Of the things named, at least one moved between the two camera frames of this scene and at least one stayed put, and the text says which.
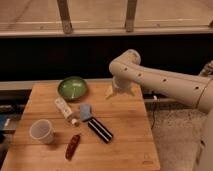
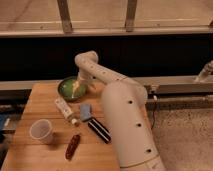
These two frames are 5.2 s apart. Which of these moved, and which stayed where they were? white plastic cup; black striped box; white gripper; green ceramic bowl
Moved: white gripper
Stayed: black striped box; white plastic cup; green ceramic bowl
